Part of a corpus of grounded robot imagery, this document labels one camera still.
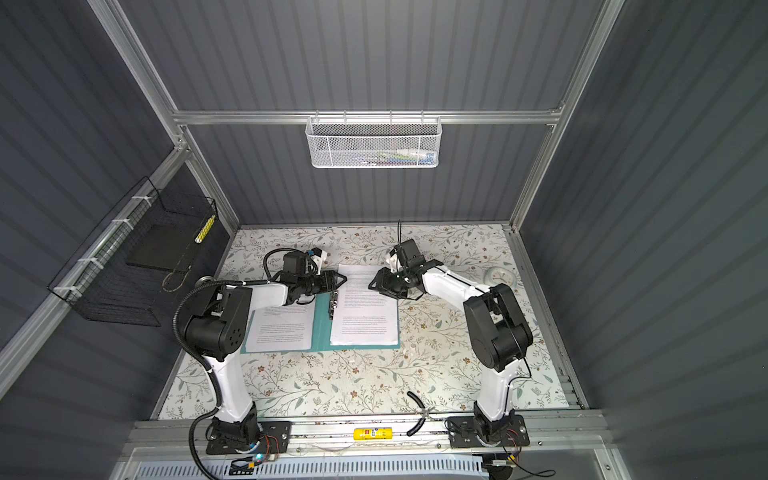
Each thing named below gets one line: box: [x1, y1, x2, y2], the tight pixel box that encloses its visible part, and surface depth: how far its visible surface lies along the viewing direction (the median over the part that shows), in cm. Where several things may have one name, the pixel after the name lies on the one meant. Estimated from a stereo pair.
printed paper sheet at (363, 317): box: [330, 264, 399, 346], surface depth 96 cm
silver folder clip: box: [329, 291, 339, 320], surface depth 98 cm
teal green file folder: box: [240, 292, 401, 355], surface depth 91 cm
